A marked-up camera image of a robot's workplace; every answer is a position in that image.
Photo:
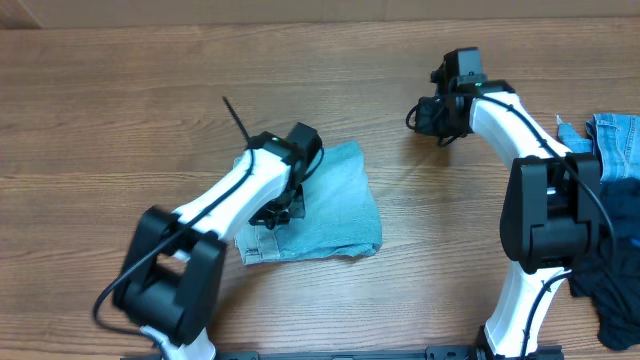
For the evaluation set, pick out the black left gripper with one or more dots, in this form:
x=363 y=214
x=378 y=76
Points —
x=270 y=221

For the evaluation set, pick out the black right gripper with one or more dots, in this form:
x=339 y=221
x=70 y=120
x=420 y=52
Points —
x=426 y=116

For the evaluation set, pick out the light blue denim shorts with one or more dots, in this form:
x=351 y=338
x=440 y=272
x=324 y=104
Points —
x=341 y=216

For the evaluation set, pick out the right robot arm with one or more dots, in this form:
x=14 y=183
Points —
x=551 y=212

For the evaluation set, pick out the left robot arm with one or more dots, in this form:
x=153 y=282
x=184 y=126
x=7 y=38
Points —
x=172 y=272

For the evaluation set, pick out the blue denim garment pile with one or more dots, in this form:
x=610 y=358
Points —
x=612 y=138

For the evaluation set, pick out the black garment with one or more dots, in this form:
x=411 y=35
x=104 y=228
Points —
x=614 y=292

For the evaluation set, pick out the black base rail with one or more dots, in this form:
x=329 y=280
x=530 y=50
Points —
x=340 y=354

